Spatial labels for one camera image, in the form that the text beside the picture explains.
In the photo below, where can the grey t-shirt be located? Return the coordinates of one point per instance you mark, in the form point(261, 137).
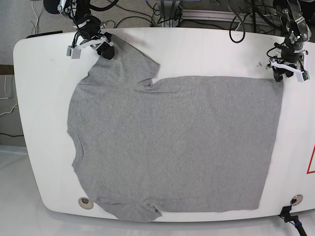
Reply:
point(183, 144)

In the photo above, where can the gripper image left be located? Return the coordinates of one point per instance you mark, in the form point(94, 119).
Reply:
point(89, 34)

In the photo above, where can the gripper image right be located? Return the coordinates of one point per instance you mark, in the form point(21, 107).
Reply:
point(292, 58)

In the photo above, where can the aluminium frame rail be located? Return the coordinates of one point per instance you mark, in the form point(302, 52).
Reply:
point(223, 16)

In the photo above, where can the black flat bar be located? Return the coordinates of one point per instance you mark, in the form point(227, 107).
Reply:
point(44, 34)

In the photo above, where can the black clamp with cable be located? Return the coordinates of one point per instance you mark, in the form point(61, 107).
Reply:
point(294, 219)

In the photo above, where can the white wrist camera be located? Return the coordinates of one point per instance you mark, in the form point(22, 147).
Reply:
point(74, 53)
point(302, 76)

